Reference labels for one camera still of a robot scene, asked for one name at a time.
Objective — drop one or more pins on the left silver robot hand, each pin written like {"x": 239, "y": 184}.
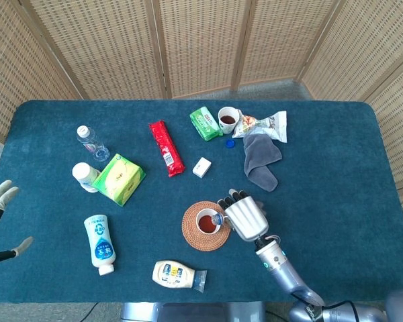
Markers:
{"x": 1, "y": 198}

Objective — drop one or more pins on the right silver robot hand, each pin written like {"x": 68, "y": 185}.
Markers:
{"x": 246, "y": 218}

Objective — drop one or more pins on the small bottle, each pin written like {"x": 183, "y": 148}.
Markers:
{"x": 217, "y": 218}

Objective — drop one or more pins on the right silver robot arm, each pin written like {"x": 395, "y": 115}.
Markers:
{"x": 282, "y": 271}

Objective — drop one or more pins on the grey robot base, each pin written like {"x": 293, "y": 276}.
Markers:
{"x": 188, "y": 312}

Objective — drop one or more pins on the white cup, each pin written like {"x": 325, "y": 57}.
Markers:
{"x": 206, "y": 224}

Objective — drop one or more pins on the small white cardboard box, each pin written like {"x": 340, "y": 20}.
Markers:
{"x": 201, "y": 167}

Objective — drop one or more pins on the blue bottle cap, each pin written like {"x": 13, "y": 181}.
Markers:
{"x": 230, "y": 144}

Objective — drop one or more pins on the Hellmann's mayonnaise squeeze bottle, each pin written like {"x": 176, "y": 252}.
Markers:
{"x": 173, "y": 274}

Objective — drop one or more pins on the leaf print paper cup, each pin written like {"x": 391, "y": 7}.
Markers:
{"x": 228, "y": 119}

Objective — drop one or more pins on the clear plastic water bottle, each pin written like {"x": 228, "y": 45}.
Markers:
{"x": 92, "y": 143}

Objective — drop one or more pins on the white blue squeeze bottle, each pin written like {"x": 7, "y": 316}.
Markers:
{"x": 100, "y": 241}

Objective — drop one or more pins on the grey microfibre cloth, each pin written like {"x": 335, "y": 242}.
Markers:
{"x": 260, "y": 161}

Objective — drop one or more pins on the round woven rattan coaster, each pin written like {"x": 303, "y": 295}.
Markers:
{"x": 189, "y": 236}

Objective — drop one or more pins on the blue carpet table cover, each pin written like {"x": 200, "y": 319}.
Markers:
{"x": 322, "y": 161}

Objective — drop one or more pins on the white peanut snack bag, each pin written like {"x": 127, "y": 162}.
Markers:
{"x": 272, "y": 125}

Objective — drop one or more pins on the green wet wipes pack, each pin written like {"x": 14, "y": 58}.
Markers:
{"x": 205, "y": 123}

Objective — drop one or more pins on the red snack package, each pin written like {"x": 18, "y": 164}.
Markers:
{"x": 166, "y": 147}

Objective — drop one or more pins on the green yellow tissue pack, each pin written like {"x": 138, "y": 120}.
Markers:
{"x": 119, "y": 179}

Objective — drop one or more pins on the woven rattan folding screen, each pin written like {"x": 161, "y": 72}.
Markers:
{"x": 104, "y": 43}

